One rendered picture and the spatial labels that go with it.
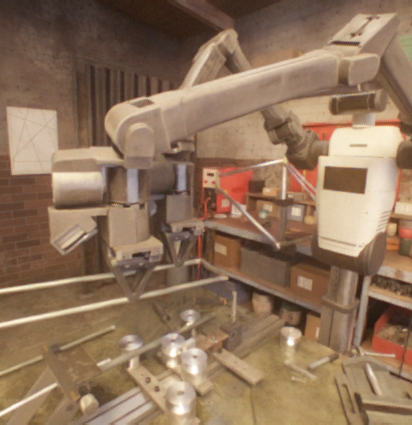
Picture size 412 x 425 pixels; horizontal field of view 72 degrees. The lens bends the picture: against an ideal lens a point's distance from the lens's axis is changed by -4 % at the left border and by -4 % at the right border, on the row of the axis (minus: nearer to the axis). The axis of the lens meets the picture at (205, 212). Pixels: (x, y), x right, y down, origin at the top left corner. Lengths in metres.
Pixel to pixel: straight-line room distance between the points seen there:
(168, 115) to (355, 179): 0.73
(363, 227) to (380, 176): 0.16
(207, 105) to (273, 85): 0.11
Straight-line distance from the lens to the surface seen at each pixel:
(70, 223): 0.40
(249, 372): 0.67
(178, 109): 0.38
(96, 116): 2.96
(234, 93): 0.43
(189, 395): 0.55
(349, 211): 1.02
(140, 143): 0.36
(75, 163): 0.39
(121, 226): 0.40
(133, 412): 0.62
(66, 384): 0.49
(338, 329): 1.20
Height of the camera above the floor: 1.35
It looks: 11 degrees down
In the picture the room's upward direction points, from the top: 1 degrees clockwise
